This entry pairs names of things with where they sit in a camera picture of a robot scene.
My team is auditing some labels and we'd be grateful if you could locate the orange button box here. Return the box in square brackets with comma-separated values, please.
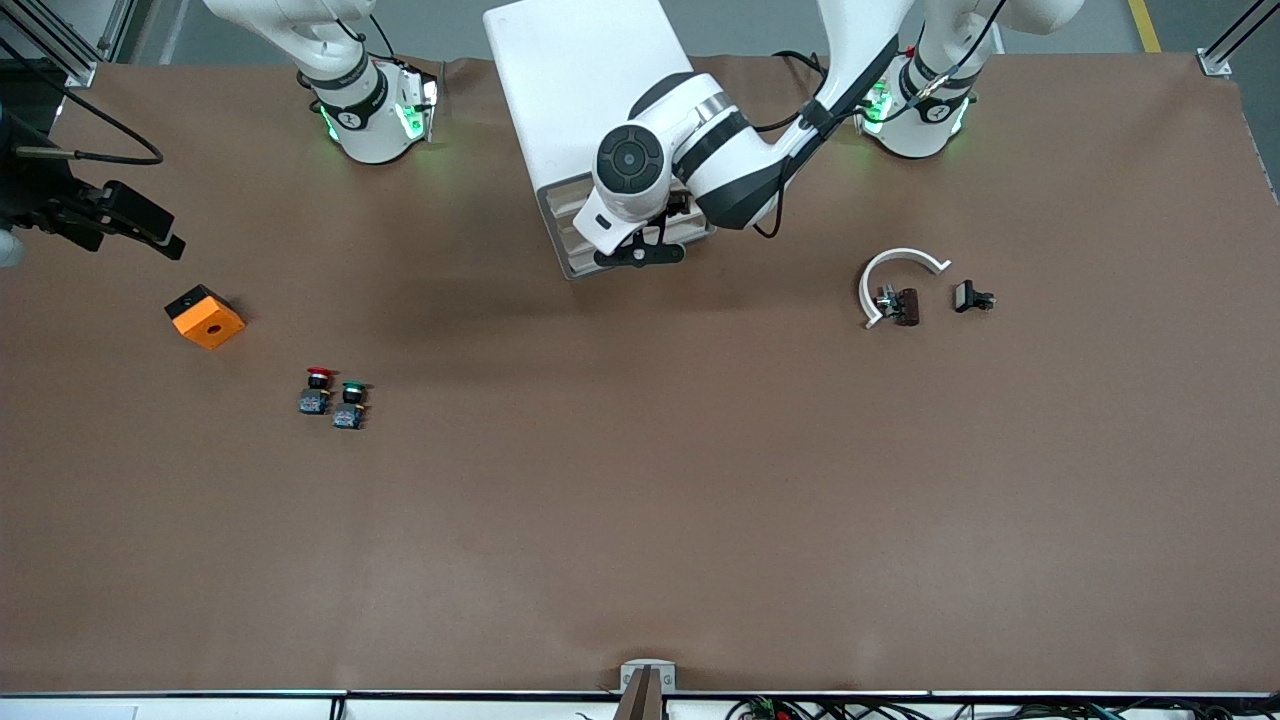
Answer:
[164, 284, 247, 351]

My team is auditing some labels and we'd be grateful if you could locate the white drawer cabinet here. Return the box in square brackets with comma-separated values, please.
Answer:
[483, 0, 728, 281]

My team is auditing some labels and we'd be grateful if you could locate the red push button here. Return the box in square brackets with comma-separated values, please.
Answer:
[298, 366, 336, 417]

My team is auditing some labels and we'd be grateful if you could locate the green push button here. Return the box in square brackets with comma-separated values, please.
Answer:
[332, 380, 373, 431]

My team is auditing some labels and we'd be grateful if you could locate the white curved plastic part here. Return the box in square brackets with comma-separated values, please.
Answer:
[859, 247, 953, 330]

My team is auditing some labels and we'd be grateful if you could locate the aluminium frame profile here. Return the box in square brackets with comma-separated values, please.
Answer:
[0, 0, 136, 89]
[1195, 0, 1280, 79]

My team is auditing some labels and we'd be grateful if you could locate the grey metal bracket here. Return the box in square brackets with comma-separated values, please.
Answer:
[619, 659, 678, 693]

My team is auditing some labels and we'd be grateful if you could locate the brown camera post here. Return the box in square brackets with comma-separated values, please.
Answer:
[612, 668, 667, 720]

